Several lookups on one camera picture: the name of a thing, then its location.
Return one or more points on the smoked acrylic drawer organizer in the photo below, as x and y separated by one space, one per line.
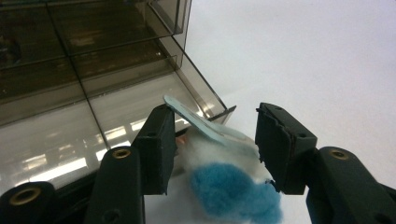
62 62

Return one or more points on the white and blue plush toy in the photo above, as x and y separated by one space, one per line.
224 186

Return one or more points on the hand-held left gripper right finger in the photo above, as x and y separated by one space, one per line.
285 149

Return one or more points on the white table cover sheet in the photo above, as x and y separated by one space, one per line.
311 62

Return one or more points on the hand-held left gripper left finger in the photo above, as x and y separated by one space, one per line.
157 149

